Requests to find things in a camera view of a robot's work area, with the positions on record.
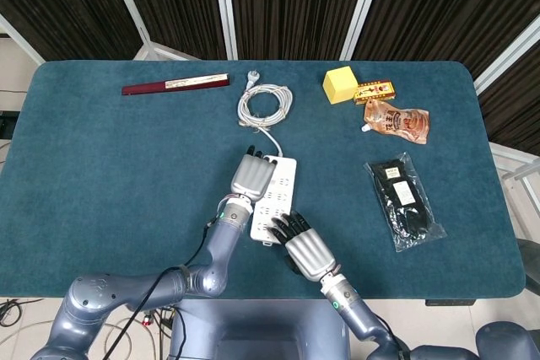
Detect loose floor cables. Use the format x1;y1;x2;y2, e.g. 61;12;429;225
0;298;186;360

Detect black floor power strip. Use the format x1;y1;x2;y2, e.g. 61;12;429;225
0;110;20;140

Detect black item in clear bag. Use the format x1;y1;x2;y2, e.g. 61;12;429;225
363;152;448;253

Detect white metal floor frame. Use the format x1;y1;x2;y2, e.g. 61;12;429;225
489;142;540;239

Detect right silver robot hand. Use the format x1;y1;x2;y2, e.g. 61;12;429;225
269;211;341;283

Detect coiled white power cable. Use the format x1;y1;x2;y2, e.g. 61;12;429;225
237;71;294;157

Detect black table control panel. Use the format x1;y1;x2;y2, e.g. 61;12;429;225
424;298;478;308

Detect white power strip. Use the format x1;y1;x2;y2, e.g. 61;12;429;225
250;156;298;248

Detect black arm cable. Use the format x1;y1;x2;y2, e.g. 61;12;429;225
100;219;221;360
370;312;408;357

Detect teal table cloth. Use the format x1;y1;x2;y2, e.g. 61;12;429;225
0;60;527;300

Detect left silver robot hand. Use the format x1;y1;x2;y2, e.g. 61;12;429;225
229;145;278;202

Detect blue-grey robot torso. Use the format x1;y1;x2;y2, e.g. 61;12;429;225
168;298;352;360

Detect orange spout pouch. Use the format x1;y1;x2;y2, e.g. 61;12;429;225
359;98;431;147

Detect yellow foam cube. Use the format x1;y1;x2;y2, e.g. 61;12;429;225
323;66;360;106

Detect small yellow red box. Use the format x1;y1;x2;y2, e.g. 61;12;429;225
353;79;399;106

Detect double white frame post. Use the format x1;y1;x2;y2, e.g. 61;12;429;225
210;0;240;62

